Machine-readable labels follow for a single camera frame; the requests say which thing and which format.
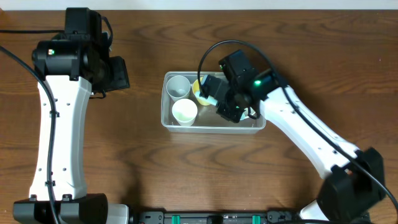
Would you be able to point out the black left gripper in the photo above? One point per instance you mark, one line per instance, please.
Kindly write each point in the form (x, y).
(118, 73)

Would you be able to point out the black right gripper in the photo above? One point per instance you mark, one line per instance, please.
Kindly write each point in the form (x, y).
(228, 109)

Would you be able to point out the mint green plastic spoon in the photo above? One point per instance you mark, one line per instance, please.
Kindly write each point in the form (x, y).
(210, 99)

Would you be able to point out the yellow plastic cup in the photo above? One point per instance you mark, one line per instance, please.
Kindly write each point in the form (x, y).
(197, 93)

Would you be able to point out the white plastic cup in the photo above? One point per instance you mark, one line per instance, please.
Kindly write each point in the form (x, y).
(185, 112)

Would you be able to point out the grey plastic cup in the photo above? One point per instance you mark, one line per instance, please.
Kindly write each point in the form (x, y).
(178, 87)

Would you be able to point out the white plastic bowl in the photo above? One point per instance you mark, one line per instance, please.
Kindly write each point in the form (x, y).
(248, 113)

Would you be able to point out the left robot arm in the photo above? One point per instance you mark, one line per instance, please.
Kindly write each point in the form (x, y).
(71, 68)

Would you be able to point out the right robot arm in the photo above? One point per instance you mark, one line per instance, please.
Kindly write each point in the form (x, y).
(353, 179)

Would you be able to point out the clear plastic container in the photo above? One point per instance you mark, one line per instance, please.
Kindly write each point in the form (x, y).
(207, 120)

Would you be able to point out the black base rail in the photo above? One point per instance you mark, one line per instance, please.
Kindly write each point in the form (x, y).
(267, 217)

